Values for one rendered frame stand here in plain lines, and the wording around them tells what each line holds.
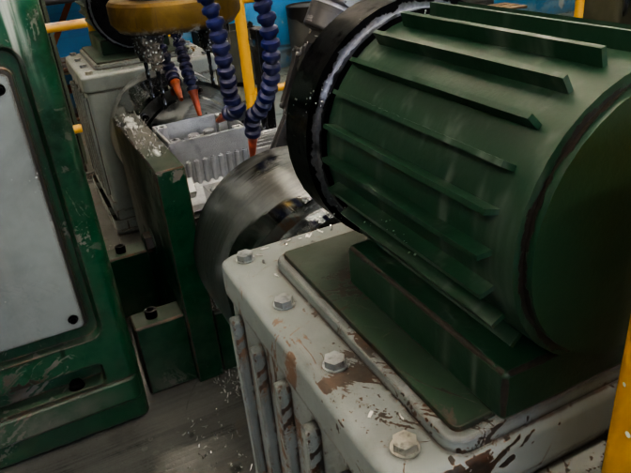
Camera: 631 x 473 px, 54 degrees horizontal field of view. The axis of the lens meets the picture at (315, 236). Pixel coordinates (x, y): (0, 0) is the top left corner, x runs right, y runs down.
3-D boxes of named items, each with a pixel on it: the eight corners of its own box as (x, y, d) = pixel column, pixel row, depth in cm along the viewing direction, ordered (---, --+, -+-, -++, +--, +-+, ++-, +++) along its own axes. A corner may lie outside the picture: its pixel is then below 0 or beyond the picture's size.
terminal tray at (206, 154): (178, 190, 92) (169, 144, 88) (160, 169, 100) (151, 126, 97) (253, 171, 96) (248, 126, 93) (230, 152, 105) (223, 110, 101)
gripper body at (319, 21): (302, -5, 92) (279, 55, 94) (329, 0, 85) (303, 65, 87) (343, 15, 96) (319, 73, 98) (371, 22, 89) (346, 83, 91)
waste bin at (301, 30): (319, 61, 642) (314, -1, 613) (337, 68, 610) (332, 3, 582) (284, 68, 628) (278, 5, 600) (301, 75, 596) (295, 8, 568)
